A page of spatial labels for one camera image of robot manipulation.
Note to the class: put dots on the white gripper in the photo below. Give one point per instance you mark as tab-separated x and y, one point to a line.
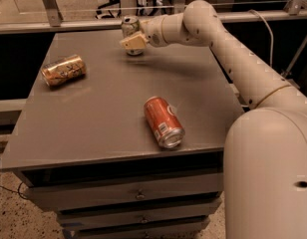
153	31

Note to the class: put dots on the white green 7up can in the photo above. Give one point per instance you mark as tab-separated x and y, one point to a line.
130	25

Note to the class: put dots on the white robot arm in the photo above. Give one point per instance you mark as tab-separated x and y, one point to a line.
265	151

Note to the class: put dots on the gold soda can lying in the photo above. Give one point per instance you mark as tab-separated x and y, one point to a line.
61	71

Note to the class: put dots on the red soda can lying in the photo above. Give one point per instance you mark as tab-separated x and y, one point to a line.
164	124

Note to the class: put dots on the grey drawer cabinet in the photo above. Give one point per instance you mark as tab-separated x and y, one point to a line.
94	129

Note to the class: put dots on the top drawer with knob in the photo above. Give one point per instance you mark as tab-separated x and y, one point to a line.
76	196

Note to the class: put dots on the drawer with knob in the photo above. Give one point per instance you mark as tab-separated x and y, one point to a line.
141	231
142	213
76	196

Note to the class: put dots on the middle drawer with knob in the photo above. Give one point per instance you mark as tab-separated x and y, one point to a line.
142	213

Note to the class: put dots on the bottom drawer with knob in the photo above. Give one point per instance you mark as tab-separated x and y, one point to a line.
141	231

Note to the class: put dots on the metal railing frame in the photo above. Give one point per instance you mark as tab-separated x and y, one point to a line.
39	16

